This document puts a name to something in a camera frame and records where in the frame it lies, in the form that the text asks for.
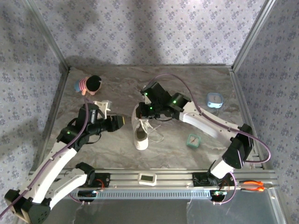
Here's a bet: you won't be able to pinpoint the white sneaker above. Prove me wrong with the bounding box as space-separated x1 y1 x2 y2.
131 104 150 151

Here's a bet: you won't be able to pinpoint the plush doll with black hair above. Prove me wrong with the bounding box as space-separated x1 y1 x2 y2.
74 75 103 96

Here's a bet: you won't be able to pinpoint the light blue rounded container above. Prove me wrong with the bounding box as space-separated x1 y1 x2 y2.
206 92 224 109

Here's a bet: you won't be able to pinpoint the teal square alarm clock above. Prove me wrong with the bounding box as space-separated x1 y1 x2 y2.
186 133 201 148

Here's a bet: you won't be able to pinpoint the white digital timer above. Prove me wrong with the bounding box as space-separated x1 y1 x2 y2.
137 172 157 186

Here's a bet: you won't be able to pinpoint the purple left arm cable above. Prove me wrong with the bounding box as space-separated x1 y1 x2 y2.
0 97 99 217

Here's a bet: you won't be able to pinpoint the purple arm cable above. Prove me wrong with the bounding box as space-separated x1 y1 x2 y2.
147 73 273 205
0 97 99 217

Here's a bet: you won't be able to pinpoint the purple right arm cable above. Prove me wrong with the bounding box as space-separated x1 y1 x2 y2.
147 73 273 205

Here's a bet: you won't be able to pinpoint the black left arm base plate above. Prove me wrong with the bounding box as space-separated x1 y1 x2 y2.
92 172 111 189

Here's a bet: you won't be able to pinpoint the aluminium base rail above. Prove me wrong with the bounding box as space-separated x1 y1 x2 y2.
25 168 279 190

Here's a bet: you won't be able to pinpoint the grey slotted cable duct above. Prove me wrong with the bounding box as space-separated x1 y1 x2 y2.
56 189 211 200

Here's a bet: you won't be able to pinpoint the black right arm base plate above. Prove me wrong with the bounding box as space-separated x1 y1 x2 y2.
192 172 235 187

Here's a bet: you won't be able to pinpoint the aluminium frame post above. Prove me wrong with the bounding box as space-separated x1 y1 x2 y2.
23 0 71 73
231 0 278 72

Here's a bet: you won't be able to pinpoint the orange-handled pliers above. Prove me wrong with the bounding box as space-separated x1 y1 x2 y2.
238 180 278 193

